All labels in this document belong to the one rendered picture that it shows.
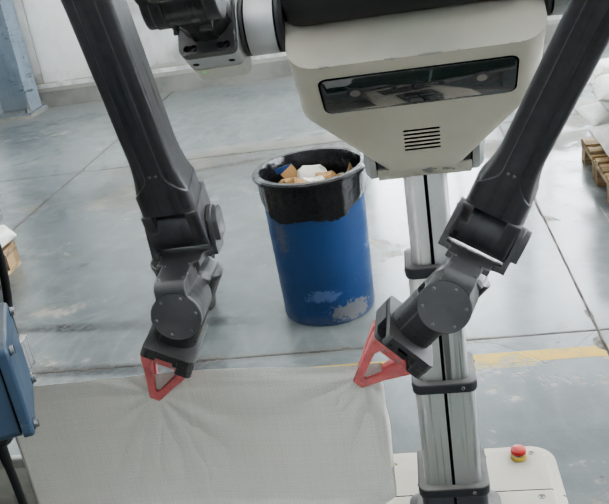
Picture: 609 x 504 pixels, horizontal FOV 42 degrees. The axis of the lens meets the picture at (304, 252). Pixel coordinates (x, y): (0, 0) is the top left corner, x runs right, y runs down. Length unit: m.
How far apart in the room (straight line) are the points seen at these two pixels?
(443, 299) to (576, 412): 1.96
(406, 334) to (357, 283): 2.41
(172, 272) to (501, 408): 2.00
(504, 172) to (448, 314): 0.15
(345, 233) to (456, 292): 2.40
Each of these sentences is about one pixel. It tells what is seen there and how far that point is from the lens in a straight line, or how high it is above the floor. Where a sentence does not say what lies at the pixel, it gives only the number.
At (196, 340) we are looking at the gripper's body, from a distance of 1.00.
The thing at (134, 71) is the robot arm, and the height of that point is 1.47.
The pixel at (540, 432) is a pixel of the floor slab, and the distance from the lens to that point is 2.68.
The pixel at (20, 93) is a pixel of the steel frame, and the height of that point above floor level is 0.24.
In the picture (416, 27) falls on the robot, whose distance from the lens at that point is 1.22.
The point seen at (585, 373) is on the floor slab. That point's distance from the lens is 2.96.
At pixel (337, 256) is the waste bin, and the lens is 3.23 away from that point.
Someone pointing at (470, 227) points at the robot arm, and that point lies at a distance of 0.88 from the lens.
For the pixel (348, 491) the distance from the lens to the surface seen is 1.09.
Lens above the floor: 1.59
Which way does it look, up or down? 23 degrees down
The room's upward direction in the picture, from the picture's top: 9 degrees counter-clockwise
